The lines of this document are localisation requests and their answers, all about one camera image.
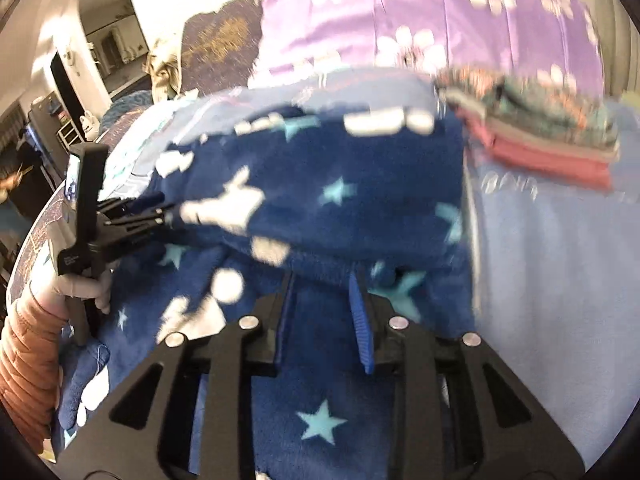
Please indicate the dark navy gold pillow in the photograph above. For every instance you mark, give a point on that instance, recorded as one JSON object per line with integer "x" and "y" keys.
{"x": 218, "y": 49}

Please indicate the beige crumpled cloth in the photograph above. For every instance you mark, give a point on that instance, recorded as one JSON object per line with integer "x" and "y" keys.
{"x": 163, "y": 65}

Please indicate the navy star fleece garment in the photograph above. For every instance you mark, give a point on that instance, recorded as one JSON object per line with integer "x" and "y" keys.
{"x": 295, "y": 203}

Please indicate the purple floral pillow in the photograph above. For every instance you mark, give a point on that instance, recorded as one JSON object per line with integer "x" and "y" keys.
{"x": 553, "y": 41}

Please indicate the peach sleeved left forearm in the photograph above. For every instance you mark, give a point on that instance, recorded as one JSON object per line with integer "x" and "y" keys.
{"x": 30, "y": 374}

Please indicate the light blue bed sheet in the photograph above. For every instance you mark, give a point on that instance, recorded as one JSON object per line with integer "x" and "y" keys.
{"x": 554, "y": 267}

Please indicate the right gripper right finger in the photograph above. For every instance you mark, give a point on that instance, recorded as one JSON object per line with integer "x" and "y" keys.
{"x": 378, "y": 345}

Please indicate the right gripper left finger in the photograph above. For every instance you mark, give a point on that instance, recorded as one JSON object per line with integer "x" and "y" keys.
{"x": 272, "y": 312}

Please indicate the stack of folded clothes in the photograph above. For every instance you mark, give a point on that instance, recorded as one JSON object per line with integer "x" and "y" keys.
{"x": 524, "y": 122}

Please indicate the white gloved left hand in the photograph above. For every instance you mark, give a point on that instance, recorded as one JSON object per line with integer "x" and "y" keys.
{"x": 51, "y": 290}

